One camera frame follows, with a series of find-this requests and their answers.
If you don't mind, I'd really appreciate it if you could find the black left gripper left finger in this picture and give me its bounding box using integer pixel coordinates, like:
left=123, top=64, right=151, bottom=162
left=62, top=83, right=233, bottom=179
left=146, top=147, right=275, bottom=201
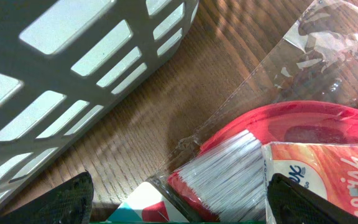
left=0, top=172, right=94, bottom=224

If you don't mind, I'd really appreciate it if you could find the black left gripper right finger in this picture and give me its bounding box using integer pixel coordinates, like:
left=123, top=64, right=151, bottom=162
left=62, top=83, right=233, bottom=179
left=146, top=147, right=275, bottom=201
left=266, top=174, right=358, bottom=224

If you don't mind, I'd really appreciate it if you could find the orange tissue pack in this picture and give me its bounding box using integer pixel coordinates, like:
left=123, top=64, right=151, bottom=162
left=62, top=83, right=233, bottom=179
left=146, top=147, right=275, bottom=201
left=262, top=142, right=358, bottom=217

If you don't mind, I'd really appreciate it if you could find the red packaged item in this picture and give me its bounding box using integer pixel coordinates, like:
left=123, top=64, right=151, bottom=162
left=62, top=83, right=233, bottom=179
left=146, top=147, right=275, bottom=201
left=107, top=0, right=358, bottom=223

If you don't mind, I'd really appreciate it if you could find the green packaged item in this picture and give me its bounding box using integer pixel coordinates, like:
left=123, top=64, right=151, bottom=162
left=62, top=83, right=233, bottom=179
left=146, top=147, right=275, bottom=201
left=89, top=221, right=266, bottom=224

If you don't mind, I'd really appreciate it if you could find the grey plastic basket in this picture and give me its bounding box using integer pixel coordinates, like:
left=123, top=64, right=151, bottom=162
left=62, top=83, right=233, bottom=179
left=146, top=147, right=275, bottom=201
left=0, top=0, right=200, bottom=218

